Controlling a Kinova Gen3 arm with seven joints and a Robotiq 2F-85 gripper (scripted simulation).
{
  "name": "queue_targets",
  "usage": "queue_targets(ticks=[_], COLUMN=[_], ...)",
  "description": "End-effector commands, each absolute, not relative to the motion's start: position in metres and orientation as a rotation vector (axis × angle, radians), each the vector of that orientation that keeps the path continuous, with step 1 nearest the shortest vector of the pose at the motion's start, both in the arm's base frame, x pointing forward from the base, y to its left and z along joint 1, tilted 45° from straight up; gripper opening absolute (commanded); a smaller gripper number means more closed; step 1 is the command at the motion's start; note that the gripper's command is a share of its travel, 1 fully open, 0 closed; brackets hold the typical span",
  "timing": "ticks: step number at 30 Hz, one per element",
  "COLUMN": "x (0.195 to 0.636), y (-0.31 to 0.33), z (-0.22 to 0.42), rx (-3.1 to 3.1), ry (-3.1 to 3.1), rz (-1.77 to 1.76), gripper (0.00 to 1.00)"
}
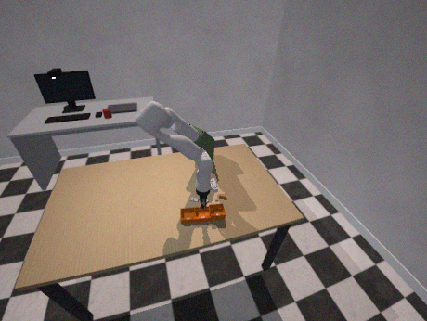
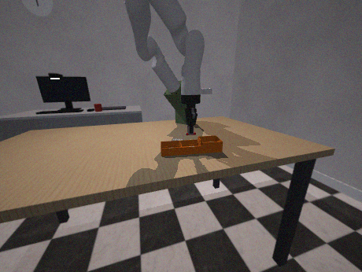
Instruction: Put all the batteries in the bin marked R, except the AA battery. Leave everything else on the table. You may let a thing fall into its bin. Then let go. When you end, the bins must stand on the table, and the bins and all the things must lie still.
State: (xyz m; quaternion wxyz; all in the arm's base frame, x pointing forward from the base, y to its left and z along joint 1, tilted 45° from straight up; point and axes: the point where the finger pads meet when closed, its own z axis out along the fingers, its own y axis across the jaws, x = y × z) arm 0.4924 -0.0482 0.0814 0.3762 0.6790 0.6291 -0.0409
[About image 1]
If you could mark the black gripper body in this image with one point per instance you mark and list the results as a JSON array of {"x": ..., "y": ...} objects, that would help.
[{"x": 202, "y": 194}]

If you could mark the orange open-top bins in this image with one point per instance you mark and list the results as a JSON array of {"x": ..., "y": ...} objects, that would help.
[{"x": 213, "y": 212}]

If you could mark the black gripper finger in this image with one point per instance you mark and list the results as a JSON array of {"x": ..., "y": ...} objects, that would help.
[{"x": 203, "y": 203}]

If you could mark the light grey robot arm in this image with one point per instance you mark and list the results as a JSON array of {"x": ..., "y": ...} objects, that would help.
[{"x": 154, "y": 117}]

